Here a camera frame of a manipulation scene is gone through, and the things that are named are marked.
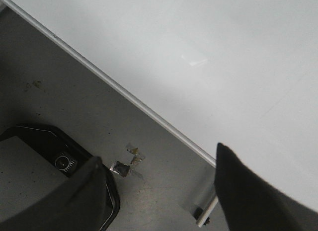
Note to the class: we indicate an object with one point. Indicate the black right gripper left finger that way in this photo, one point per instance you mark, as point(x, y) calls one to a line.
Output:
point(76, 205)

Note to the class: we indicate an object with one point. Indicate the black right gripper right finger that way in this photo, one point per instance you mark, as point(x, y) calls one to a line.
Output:
point(251, 204)

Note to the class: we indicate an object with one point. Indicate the black robot base with dial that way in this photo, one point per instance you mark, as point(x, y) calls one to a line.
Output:
point(67, 156)

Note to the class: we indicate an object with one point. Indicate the crumpled tape scrap on floor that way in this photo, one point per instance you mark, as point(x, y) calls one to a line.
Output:
point(129, 164)

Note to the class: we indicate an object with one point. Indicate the white whiteboard with aluminium frame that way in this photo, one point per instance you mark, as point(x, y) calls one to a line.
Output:
point(175, 78)

